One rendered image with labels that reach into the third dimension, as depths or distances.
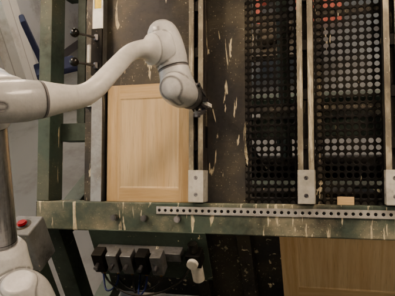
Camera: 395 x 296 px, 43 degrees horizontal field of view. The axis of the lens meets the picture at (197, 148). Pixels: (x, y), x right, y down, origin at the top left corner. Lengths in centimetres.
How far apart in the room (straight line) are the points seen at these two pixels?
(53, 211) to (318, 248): 115
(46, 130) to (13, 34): 421
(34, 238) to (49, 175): 32
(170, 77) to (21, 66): 500
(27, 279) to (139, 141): 81
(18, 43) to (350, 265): 505
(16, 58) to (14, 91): 516
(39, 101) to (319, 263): 146
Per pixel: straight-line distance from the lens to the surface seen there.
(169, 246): 204
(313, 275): 235
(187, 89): 155
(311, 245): 224
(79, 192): 245
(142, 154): 207
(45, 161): 224
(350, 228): 189
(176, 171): 202
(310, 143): 187
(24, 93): 131
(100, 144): 212
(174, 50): 161
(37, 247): 207
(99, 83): 144
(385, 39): 193
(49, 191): 223
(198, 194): 193
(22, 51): 650
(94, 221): 213
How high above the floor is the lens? 199
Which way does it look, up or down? 28 degrees down
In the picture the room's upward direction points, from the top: 9 degrees counter-clockwise
